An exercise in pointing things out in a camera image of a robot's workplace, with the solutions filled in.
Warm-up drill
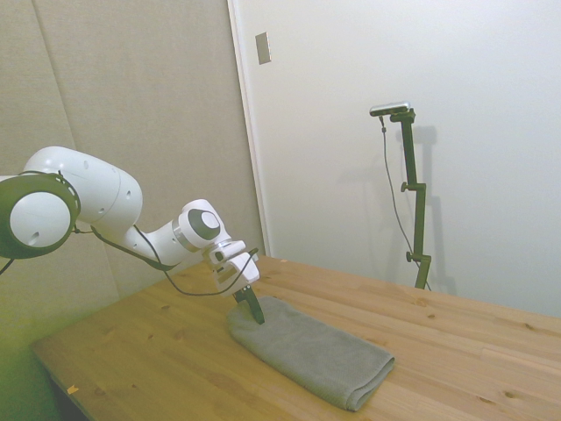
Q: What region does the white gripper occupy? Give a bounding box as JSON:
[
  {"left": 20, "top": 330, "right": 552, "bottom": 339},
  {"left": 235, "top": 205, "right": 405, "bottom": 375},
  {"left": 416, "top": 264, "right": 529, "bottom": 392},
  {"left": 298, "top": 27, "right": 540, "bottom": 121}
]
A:
[{"left": 209, "top": 251, "right": 266, "bottom": 326}]

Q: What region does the grey towel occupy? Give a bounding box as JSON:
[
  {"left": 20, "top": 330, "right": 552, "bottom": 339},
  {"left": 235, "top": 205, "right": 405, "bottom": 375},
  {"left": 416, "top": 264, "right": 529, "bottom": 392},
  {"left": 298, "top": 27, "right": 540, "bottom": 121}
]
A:
[{"left": 225, "top": 295, "right": 396, "bottom": 413}]

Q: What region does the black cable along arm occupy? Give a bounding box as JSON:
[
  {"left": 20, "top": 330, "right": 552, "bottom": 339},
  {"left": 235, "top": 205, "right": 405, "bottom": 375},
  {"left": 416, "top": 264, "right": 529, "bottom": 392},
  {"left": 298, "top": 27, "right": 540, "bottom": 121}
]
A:
[{"left": 0, "top": 172, "right": 259, "bottom": 297}]

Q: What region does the white door frame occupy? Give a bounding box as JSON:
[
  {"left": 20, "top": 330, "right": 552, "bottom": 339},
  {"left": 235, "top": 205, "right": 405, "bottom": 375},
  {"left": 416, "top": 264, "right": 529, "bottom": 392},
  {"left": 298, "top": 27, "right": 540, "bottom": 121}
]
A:
[{"left": 226, "top": 0, "right": 274, "bottom": 260}]

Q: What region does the black camera stand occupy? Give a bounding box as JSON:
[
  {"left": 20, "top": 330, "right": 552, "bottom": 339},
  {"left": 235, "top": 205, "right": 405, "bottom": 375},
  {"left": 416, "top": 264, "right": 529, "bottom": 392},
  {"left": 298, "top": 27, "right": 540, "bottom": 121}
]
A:
[{"left": 387, "top": 109, "right": 433, "bottom": 291}]

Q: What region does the silver stereo camera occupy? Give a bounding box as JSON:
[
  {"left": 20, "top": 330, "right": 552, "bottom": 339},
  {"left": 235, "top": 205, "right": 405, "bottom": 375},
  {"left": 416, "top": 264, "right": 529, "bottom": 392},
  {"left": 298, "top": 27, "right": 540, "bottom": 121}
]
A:
[{"left": 369, "top": 100, "right": 414, "bottom": 118}]

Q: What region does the grey wall plate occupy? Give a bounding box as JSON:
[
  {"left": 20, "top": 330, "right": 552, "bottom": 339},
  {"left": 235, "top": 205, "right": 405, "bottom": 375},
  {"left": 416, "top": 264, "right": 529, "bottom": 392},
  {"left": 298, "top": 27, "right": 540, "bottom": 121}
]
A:
[{"left": 254, "top": 31, "right": 273, "bottom": 67}]

